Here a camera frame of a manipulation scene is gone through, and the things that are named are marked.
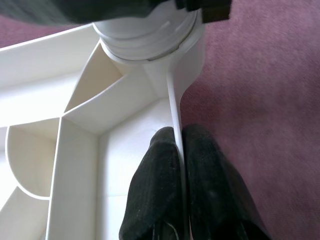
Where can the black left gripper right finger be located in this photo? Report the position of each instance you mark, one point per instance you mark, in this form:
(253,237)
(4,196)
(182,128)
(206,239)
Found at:
(215,187)

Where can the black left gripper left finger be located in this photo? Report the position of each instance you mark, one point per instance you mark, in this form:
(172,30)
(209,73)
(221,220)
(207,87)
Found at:
(155,187)

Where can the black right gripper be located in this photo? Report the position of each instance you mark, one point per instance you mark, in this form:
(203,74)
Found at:
(210,10)

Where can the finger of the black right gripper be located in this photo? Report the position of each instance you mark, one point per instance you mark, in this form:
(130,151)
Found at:
(75,10)

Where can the white plastic table leg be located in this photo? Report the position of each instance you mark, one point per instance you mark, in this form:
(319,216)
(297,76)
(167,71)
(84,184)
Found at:
(145,37)

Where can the white plastic table top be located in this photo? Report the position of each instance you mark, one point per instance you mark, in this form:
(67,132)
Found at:
(75,100)

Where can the pink table cloth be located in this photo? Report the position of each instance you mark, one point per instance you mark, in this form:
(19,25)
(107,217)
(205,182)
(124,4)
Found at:
(262,100)

